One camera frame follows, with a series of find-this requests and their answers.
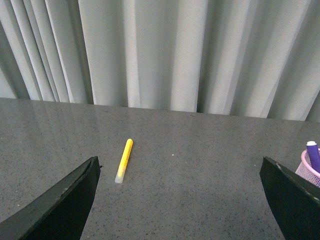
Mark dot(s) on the purple marker pen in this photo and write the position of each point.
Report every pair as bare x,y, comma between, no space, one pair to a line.
314,155

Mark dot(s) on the pink mesh cup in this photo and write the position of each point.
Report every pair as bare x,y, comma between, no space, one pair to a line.
306,171

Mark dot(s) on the yellow highlighter pen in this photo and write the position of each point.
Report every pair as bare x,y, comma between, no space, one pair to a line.
124,161

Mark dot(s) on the grey pleated curtain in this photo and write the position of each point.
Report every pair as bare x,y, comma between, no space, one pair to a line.
253,58

